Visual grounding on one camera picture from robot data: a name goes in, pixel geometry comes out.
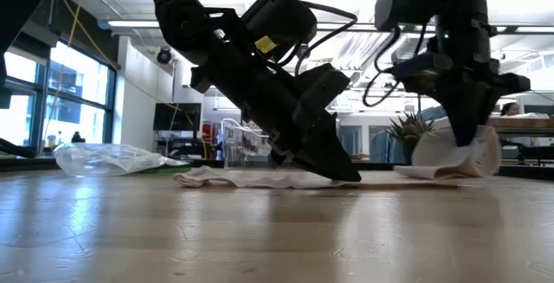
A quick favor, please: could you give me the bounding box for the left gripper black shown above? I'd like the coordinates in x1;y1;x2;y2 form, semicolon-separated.
189;44;363;183

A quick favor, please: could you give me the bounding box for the clear plastic bag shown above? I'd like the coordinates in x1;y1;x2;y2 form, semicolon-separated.
52;143;190;178

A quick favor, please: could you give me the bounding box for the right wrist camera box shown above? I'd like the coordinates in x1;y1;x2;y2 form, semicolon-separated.
391;52;454;94

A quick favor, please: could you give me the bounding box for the red cabinet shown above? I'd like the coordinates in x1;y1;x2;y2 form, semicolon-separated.
201;121;222;145

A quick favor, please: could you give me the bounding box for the clear plastic bin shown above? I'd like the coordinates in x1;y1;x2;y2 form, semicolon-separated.
220;117;278;170

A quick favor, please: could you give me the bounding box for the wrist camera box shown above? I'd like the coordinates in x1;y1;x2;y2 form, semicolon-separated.
293;64;351;135
391;52;454;94

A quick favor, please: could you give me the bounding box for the black monitor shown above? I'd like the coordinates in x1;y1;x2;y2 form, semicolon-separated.
152;102;203;132

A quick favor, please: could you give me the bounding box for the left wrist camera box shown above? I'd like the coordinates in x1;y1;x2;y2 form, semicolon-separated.
293;64;351;135

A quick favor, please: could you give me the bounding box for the large window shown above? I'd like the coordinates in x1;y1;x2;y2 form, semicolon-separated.
0;35;118;158

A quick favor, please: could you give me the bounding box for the yellow hanging cable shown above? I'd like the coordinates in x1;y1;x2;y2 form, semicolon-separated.
38;0;120;157

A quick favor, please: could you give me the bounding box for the potted succulent plant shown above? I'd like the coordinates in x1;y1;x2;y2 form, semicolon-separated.
386;112;437;165

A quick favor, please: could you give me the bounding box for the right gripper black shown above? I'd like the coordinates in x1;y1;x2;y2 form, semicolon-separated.
428;55;532;148

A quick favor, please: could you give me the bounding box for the white elastic bandage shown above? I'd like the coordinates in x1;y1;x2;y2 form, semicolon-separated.
172;116;503;190

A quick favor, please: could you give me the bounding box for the ceiling light strip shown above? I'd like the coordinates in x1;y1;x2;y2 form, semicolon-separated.
106;19;161;29

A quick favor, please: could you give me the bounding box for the green container lid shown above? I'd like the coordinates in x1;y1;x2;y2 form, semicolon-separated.
138;165;194;176

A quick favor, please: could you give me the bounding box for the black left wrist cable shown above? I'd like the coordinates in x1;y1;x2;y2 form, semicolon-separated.
276;0;359;76

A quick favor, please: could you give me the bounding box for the person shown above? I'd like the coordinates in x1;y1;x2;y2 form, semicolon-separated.
499;101;521;118

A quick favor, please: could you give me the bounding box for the wooden workbench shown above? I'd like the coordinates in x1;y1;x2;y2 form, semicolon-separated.
488;116;554;145

